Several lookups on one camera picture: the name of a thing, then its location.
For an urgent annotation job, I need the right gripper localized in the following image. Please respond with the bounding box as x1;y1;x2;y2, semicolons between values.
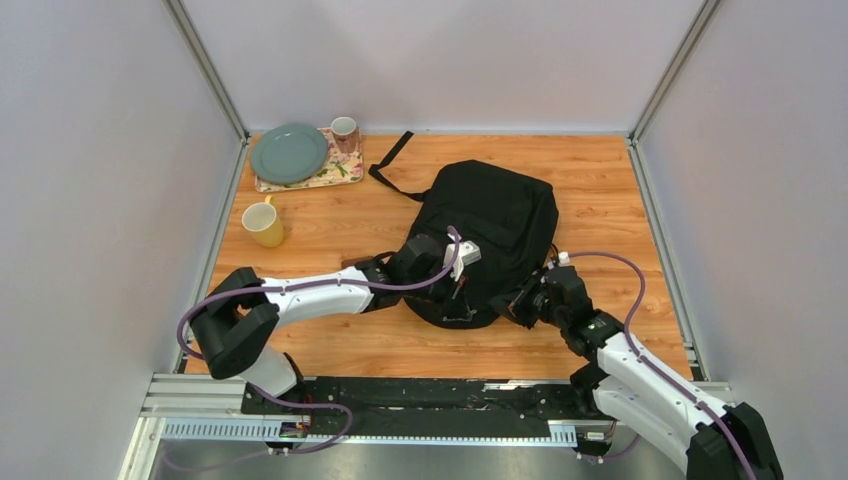
487;273;567;331

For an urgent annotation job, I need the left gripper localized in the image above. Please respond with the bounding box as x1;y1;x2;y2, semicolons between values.
404;264;472;323

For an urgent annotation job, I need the black backpack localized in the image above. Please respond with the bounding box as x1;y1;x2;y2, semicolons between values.
390;160;559;329

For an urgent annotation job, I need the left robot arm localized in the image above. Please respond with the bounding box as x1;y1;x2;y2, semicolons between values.
177;228;481;415

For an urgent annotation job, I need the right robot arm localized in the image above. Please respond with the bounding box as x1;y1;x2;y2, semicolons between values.
490;266;784;479

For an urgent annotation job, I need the brown leather wallet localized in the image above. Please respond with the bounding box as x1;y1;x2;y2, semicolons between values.
341;256;374;270

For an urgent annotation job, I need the floral tray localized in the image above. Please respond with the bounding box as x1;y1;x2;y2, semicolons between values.
248;127;365;193

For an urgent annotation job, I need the brown patterned mug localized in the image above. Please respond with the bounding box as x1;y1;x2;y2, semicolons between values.
330;116;360;154

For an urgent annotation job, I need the grey-green plate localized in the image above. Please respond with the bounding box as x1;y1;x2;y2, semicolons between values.
250;123;329;185

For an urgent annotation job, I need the yellow mug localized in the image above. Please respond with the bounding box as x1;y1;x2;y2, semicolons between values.
241;195;284;248

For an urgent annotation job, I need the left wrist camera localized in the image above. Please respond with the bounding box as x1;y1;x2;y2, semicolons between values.
443;241;482;282

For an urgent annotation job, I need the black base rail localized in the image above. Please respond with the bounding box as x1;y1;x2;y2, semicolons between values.
240;377;618;456

